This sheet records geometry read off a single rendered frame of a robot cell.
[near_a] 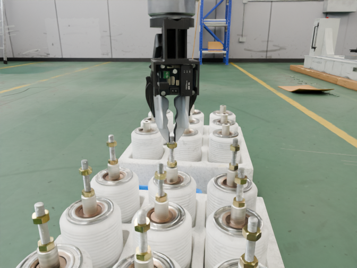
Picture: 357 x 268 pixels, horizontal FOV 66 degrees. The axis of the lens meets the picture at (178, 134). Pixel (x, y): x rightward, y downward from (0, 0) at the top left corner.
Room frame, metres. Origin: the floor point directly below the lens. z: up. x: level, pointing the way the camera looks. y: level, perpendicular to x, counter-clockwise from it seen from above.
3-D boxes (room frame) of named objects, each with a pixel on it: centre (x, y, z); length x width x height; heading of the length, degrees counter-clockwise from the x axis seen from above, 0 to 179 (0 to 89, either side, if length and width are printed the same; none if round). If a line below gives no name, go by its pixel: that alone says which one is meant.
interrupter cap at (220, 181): (0.48, -0.10, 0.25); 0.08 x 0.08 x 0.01
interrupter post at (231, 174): (0.48, -0.10, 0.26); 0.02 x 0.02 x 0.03
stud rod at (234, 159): (0.48, -0.10, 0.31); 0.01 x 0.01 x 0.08
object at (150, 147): (0.80, 0.10, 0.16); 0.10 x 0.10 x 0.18
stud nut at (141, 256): (0.26, 0.04, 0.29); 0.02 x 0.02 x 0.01; 43
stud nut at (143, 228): (0.26, 0.04, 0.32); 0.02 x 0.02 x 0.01; 43
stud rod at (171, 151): (0.49, 0.01, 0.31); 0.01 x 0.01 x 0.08
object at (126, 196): (0.50, 0.13, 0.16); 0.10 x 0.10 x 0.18
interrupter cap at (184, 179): (0.49, 0.01, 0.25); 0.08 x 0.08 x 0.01
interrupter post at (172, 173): (0.49, 0.01, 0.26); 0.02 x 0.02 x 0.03
